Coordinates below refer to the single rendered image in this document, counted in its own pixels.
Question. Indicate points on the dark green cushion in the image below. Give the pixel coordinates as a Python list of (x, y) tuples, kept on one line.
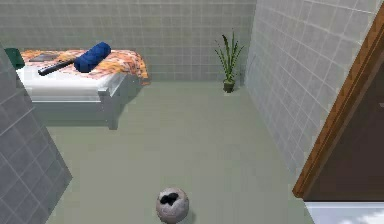
[(14, 57)]

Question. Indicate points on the white bed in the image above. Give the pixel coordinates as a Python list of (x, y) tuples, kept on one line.
[(66, 90)]

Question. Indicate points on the grey damaged basketball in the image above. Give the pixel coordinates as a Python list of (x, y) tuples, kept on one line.
[(176, 210)]

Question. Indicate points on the green potted house plant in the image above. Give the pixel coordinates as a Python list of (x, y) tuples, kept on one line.
[(229, 63)]

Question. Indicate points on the grey flat book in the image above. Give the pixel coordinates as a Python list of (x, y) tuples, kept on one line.
[(43, 57)]

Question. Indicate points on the black baseball bat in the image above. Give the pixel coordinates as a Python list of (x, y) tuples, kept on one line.
[(55, 67)]

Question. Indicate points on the blue pillow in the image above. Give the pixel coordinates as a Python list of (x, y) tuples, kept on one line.
[(91, 57)]

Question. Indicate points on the orange patterned blanket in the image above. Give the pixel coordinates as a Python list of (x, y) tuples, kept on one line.
[(123, 63)]

